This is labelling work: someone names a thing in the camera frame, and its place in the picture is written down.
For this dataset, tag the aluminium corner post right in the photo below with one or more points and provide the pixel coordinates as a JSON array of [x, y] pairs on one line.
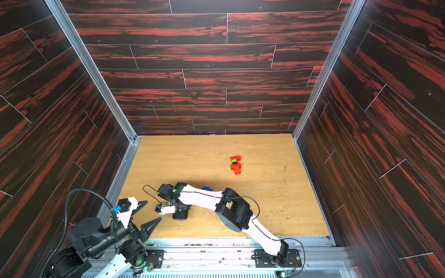
[[341, 38]]

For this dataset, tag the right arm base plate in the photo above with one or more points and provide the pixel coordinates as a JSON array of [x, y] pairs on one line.
[[264, 260]]

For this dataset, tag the long red lego brick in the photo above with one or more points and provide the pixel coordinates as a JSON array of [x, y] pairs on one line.
[[235, 158], [236, 168]]

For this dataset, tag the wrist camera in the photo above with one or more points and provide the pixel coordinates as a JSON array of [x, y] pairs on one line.
[[126, 205], [165, 209]]

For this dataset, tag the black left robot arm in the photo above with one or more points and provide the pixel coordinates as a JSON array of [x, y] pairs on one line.
[[89, 240]]

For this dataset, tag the aluminium corner post left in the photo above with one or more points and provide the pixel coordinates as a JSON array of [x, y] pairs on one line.
[[60, 15]]

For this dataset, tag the aluminium front rail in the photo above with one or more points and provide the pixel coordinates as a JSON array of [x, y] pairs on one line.
[[233, 258]]

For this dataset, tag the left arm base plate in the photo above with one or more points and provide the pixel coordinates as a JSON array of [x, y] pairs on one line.
[[154, 260]]

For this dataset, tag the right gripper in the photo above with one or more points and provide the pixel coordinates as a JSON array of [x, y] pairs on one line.
[[179, 211]]

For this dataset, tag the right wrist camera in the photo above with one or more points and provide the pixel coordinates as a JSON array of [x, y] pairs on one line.
[[165, 209]]

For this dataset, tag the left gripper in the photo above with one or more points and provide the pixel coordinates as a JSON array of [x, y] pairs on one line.
[[137, 234]]

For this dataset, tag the aluminium corner post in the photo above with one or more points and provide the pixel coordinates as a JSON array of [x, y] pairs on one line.
[[60, 15], [341, 38]]

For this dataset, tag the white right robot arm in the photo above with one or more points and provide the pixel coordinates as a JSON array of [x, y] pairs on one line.
[[235, 213]]

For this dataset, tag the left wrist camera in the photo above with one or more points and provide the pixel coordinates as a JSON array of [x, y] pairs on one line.
[[126, 205]]

